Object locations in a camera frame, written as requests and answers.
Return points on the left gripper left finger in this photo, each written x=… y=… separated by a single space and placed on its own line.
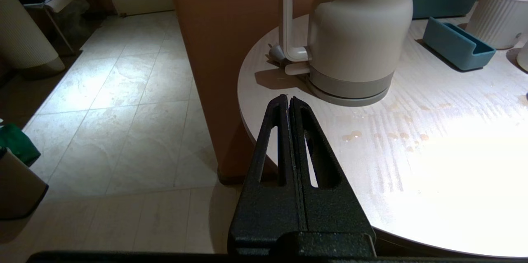
x=264 y=213

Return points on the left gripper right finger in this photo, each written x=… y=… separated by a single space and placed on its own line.
x=334 y=213

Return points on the white electric kettle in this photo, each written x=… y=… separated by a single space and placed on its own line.
x=359 y=36

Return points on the grey round kettle base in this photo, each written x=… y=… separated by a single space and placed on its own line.
x=350 y=98

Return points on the blue rectangular tray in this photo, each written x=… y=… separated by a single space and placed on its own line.
x=453 y=44

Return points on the white ribbed mug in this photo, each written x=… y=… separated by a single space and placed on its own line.
x=499 y=19
x=524 y=56

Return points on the green bag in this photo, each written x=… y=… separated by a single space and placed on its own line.
x=16 y=143

